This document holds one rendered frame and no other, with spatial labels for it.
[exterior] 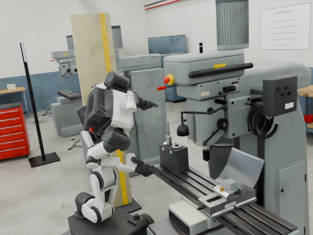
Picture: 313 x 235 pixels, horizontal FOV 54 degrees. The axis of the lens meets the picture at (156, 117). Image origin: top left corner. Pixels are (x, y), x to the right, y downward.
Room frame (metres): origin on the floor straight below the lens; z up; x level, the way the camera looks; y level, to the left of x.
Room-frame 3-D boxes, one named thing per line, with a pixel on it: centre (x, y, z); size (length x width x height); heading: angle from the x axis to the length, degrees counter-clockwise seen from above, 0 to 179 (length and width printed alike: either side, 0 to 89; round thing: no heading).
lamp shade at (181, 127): (1.68, -0.15, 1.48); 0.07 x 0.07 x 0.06
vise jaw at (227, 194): (1.64, -0.36, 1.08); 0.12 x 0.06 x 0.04; 26
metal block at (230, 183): (1.67, -0.41, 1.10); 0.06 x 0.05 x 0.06; 26
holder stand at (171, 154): (2.26, -0.11, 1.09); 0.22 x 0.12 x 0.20; 34
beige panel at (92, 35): (3.38, 0.60, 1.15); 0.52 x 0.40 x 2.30; 117
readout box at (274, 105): (1.71, -0.72, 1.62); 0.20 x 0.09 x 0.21; 117
